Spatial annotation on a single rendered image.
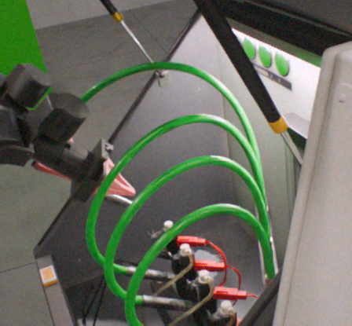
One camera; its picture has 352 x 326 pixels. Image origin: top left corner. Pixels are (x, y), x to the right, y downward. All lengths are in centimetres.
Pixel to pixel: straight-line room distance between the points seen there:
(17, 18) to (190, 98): 299
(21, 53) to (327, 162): 377
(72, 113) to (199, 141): 56
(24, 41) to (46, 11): 322
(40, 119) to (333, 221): 48
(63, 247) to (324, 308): 85
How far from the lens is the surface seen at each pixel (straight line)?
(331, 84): 59
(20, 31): 421
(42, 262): 135
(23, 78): 105
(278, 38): 97
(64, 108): 85
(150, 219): 140
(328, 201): 59
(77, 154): 91
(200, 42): 127
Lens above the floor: 175
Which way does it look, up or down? 29 degrees down
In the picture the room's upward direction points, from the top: 10 degrees counter-clockwise
